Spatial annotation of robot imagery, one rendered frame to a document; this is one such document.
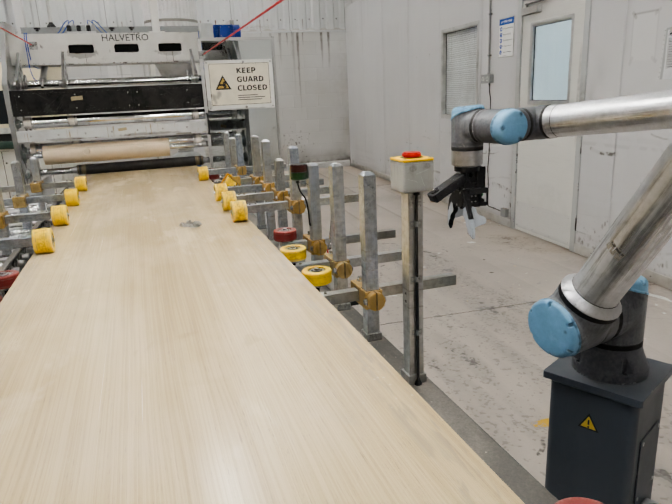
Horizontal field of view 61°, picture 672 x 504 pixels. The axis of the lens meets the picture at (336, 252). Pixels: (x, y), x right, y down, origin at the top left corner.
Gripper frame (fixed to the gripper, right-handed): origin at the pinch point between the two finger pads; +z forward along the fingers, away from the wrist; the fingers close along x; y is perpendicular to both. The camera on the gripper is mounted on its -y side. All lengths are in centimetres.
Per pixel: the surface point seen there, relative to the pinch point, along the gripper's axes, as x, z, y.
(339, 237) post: 12.2, 0.2, -33.6
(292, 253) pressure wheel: 13, 4, -48
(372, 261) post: -12.7, 1.3, -31.2
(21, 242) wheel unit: 44, -1, -129
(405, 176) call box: -41, -25, -32
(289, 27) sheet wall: 901, -156, 118
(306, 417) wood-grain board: -77, 4, -62
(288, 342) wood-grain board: -50, 4, -60
